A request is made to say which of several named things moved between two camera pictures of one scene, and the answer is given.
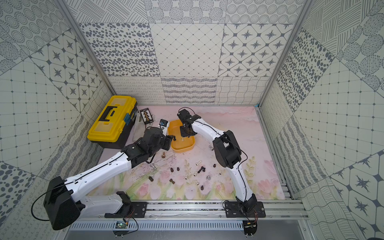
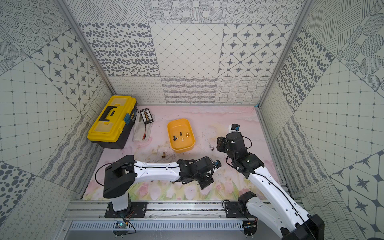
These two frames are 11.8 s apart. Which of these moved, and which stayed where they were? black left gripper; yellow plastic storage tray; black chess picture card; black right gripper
Moved: black right gripper; black left gripper
Stayed: yellow plastic storage tray; black chess picture card
